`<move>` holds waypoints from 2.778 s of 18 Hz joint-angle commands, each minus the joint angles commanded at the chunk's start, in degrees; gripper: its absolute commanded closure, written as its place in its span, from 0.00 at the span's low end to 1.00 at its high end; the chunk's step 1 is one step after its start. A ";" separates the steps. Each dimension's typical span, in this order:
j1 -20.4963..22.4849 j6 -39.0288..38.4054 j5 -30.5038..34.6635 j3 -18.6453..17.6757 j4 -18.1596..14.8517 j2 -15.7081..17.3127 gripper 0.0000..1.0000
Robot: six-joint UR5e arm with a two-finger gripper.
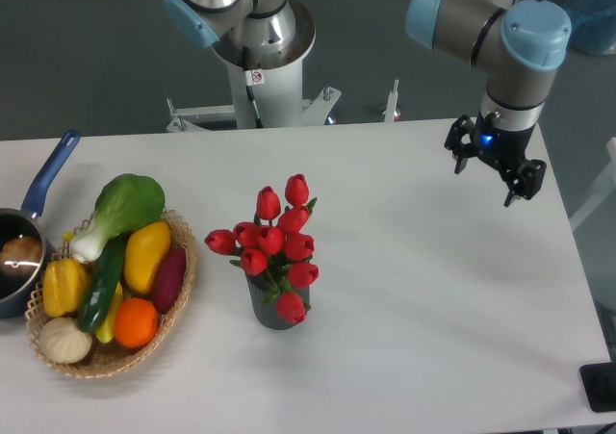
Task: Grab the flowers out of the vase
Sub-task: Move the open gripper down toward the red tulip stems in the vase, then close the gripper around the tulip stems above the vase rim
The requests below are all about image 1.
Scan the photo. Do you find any green cucumber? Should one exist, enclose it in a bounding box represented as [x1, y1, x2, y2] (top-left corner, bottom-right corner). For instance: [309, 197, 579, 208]
[77, 234, 128, 334]

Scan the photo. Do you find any red tulip bouquet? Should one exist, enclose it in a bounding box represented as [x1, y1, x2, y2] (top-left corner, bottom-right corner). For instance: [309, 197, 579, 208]
[204, 173, 321, 324]

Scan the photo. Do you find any woven wicker basket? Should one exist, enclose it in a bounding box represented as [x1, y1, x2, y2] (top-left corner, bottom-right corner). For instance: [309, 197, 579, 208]
[25, 210, 197, 378]

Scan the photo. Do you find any brown bread in pan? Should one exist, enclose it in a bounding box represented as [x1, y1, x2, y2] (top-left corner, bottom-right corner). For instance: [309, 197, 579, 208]
[1, 236, 42, 277]

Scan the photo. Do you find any blue handled saucepan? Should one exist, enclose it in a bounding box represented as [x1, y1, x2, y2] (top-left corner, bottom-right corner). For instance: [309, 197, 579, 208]
[1, 130, 81, 319]

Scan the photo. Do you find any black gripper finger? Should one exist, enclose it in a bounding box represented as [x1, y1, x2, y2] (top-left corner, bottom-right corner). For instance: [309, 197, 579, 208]
[503, 159, 547, 208]
[444, 115, 477, 174]

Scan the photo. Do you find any black cable on pedestal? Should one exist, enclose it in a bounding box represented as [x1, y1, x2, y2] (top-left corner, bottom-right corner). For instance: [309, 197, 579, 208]
[242, 46, 265, 129]

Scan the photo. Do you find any white frame at right edge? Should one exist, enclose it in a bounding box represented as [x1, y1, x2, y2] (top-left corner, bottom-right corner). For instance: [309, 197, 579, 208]
[569, 138, 615, 231]

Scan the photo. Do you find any yellow mango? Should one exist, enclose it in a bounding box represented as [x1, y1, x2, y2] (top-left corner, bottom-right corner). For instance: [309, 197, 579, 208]
[123, 220, 171, 295]

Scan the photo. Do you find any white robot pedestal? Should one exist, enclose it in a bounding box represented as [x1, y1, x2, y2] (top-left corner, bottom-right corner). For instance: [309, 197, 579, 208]
[167, 0, 342, 133]

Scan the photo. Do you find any white steamed bun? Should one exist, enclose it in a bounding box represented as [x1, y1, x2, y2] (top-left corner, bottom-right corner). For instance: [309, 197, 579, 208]
[38, 318, 92, 364]

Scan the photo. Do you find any yellow banana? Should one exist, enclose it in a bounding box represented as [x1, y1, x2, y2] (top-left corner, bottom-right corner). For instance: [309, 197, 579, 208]
[95, 283, 123, 345]

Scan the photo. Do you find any black device at table edge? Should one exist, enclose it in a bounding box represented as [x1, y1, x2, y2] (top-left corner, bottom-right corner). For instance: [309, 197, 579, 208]
[579, 362, 615, 413]

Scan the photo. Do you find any yellow bell pepper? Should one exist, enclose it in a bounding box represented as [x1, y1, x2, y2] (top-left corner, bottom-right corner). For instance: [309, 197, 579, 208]
[42, 258, 90, 318]

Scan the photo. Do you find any green bok choy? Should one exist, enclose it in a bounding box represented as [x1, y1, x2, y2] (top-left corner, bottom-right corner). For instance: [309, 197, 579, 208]
[69, 173, 166, 263]

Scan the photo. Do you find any purple sweet potato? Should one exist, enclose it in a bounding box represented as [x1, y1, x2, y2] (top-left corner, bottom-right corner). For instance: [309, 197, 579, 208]
[150, 246, 186, 313]

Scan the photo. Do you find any orange fruit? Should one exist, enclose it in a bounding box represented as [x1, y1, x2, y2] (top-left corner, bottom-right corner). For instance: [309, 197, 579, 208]
[115, 297, 158, 348]

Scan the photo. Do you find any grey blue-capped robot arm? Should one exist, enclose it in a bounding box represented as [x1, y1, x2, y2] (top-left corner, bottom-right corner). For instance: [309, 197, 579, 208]
[164, 0, 571, 200]

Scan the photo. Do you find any dark grey ribbed vase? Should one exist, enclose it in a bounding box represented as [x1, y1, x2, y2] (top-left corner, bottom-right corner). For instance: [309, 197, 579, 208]
[246, 274, 310, 330]

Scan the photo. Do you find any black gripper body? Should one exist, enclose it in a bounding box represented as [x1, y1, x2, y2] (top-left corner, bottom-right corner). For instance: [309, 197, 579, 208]
[471, 116, 537, 180]

